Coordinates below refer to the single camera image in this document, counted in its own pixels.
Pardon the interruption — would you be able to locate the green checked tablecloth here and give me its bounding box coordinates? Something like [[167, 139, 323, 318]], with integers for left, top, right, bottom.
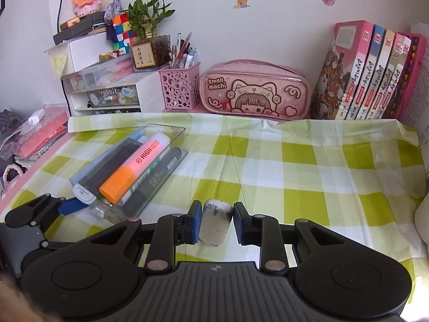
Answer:
[[0, 111, 427, 306]]

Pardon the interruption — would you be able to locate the white box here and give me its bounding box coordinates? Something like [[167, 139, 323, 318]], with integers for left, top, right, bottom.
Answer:
[[69, 35, 118, 74]]

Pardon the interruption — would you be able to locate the orange highlighter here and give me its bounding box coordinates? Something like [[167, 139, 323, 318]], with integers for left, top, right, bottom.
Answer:
[[99, 132, 173, 205]]

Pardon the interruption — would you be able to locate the clear storage tray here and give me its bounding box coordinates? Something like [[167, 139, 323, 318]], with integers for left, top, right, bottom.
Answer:
[[61, 55, 135, 92]]

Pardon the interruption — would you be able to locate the purple tassel charm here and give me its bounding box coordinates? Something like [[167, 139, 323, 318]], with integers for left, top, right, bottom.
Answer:
[[104, 0, 126, 42]]

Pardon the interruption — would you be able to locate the small colourful figurine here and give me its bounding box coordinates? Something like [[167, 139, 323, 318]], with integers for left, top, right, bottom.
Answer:
[[99, 50, 123, 63]]

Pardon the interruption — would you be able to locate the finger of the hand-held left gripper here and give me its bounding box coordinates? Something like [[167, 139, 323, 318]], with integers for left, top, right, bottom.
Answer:
[[5, 193, 89, 229]]

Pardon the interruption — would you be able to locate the small wooden sign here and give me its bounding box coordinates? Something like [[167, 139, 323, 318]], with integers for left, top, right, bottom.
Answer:
[[129, 43, 156, 68]]

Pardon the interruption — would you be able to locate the white glue stick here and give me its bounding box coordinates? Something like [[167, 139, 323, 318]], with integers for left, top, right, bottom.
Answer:
[[119, 149, 173, 207]]

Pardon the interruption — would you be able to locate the colourful puzzle cube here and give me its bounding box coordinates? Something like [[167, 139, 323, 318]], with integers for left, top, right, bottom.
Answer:
[[112, 13, 139, 56]]

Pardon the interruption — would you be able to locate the black cable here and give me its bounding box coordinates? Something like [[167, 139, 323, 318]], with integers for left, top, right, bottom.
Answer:
[[57, 0, 69, 27]]

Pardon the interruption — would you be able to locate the white drawer unit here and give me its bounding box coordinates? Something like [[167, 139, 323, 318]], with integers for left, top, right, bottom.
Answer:
[[61, 69, 163, 117]]

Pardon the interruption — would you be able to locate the lucky bamboo plant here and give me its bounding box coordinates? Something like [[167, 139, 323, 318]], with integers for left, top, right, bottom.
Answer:
[[127, 0, 175, 41]]

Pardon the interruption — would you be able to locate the dark bag with braided handle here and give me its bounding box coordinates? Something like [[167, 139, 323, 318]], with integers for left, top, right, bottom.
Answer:
[[0, 163, 25, 195]]

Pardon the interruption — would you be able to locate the pink cat cover book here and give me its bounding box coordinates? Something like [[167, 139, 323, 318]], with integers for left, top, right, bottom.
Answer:
[[310, 20, 374, 120]]

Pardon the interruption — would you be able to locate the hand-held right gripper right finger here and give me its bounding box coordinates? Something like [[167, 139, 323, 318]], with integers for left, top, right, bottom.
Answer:
[[233, 202, 351, 272]]

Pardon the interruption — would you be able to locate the clear plastic box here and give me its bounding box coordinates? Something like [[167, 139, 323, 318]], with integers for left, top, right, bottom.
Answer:
[[69, 123, 189, 225]]

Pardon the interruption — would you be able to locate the pink bead board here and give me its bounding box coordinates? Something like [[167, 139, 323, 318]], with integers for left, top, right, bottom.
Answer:
[[397, 33, 428, 121]]

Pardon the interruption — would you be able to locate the black rectangular box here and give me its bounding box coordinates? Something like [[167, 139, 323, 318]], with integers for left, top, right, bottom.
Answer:
[[54, 11, 106, 45]]

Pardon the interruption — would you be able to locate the black pencil lead case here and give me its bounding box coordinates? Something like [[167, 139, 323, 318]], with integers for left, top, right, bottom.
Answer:
[[73, 139, 143, 206]]

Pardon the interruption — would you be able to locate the grey marker pen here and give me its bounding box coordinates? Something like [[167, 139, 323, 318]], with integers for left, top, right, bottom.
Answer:
[[122, 147, 184, 218]]

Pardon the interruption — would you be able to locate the blue highlighter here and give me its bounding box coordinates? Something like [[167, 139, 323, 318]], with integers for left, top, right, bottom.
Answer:
[[70, 131, 148, 190]]

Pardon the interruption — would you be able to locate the bunch of pens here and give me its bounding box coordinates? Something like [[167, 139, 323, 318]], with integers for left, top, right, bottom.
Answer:
[[169, 32, 198, 69]]

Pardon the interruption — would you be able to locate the pink perforated pen holder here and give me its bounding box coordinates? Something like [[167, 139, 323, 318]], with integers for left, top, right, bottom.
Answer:
[[157, 61, 202, 111]]

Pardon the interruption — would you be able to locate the clear pot with brown pebbles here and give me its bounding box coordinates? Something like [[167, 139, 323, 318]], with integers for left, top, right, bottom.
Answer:
[[134, 34, 171, 72]]

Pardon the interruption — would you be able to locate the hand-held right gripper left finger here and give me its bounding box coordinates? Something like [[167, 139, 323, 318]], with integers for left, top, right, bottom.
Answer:
[[89, 200, 204, 272]]

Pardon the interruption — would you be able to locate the white eraser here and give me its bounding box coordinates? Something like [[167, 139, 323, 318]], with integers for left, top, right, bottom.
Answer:
[[198, 199, 234, 247]]

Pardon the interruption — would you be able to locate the pale yellow paper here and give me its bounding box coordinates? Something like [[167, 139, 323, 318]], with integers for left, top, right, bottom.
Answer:
[[50, 52, 69, 76]]

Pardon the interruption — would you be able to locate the pink notebook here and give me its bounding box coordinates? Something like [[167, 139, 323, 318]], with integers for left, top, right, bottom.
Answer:
[[15, 109, 69, 160]]

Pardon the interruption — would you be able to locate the pink cartoon pencil case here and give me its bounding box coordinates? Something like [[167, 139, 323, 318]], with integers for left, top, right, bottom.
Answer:
[[199, 59, 312, 122]]

